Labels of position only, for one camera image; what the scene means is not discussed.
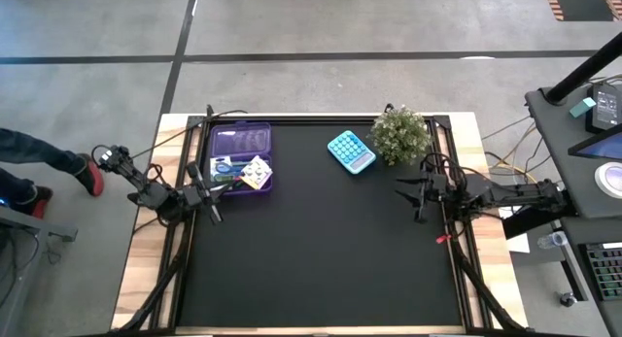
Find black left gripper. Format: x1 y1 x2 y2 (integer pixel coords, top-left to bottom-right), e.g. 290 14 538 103
182 161 234 226

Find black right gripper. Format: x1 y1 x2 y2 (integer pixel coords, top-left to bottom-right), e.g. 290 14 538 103
396 173 470 225

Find green yellow crayon box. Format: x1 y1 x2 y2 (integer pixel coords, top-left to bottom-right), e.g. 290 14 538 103
213 173 250 190

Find white printed small pack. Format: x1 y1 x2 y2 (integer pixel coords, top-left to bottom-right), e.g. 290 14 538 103
210 155 234 183

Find potted plant in black pot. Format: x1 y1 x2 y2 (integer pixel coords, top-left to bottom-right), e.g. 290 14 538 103
367 105 433 167

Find purple plastic pencil case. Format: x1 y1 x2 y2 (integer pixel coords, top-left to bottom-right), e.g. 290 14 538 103
208 121 275 198

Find light blue calculator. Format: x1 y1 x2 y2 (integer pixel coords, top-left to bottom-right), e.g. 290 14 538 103
326 129 378 176

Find black table mat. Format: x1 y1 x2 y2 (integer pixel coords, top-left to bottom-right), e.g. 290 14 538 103
177 121 463 328

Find white paper sheet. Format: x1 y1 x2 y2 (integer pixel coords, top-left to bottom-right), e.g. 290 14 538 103
504 208 532 254

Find clear water bottle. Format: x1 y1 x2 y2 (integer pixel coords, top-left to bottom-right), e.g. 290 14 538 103
536 230 569 250

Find dark grey side desk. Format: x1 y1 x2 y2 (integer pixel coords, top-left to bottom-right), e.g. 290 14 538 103
524 82 622 337

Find teal small block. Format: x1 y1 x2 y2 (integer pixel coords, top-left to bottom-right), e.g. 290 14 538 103
569 97 598 118

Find desk monitor screen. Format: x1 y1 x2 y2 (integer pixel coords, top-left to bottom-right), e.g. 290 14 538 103
568 127 622 161

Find person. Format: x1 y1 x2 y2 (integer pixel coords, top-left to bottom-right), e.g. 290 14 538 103
0 127 106 219

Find white round disc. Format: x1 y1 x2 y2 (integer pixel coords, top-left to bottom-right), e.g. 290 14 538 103
595 161 622 200

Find black round pole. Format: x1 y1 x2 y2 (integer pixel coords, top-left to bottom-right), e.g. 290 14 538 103
543 33 622 106

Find black keyboard teal keys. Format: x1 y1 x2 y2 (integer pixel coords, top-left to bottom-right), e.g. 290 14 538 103
580 242 622 302

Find black device box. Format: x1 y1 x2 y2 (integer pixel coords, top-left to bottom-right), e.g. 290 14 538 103
585 83 621 134

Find grey metal cart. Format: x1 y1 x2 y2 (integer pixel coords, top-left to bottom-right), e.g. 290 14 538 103
0 205 79 337

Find black mat striped edge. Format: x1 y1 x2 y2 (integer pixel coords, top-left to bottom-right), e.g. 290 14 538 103
542 0 622 22

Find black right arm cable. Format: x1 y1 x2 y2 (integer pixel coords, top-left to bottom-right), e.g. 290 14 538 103
421 152 468 184

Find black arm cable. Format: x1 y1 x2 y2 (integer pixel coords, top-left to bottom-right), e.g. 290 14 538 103
129 105 250 161
421 152 468 184

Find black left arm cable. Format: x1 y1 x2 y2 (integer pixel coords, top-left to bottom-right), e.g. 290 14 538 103
129 105 250 161

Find black aluminium rig frame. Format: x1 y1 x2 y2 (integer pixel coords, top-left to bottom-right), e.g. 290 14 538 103
111 103 531 337

